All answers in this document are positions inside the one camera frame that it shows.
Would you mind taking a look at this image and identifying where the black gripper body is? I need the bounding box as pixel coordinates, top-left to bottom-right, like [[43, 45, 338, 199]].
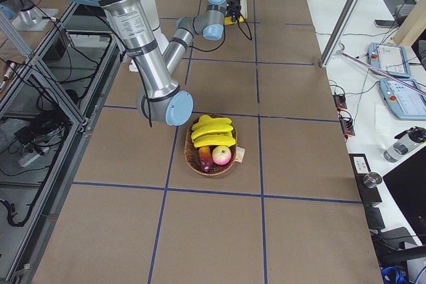
[[227, 0, 240, 21]]

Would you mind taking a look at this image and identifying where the white rectangular tray plate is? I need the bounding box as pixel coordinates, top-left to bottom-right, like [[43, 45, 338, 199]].
[[240, 0, 248, 19]]

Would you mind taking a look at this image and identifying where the brown wicker basket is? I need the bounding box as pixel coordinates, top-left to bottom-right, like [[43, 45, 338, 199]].
[[184, 114, 237, 176]]

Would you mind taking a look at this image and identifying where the paper price tag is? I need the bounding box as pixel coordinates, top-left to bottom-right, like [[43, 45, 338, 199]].
[[235, 146, 246, 163]]

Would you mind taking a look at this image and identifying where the pink white apple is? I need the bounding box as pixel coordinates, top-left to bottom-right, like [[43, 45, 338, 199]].
[[212, 146, 232, 166]]

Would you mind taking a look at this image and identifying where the dark purple mango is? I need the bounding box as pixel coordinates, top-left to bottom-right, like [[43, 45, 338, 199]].
[[198, 146, 214, 172]]

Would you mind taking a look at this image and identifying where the pink grabber stick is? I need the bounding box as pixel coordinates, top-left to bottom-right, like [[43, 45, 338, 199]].
[[335, 43, 426, 95]]

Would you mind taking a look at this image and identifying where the orange black power strip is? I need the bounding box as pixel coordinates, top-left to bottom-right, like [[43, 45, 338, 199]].
[[333, 93, 355, 140]]

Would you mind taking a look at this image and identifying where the blue teach pendant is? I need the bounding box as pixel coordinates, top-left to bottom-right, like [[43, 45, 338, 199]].
[[368, 43, 411, 78], [379, 78, 425, 120]]

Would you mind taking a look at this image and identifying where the clear water bottle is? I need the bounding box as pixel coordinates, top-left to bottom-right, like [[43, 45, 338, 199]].
[[383, 126, 425, 163]]

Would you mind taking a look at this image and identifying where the black monitor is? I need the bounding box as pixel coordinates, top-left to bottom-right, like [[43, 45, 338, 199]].
[[384, 151, 425, 244]]

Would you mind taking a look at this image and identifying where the aluminium frame post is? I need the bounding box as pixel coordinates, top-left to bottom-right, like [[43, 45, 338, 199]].
[[319, 0, 361, 67]]

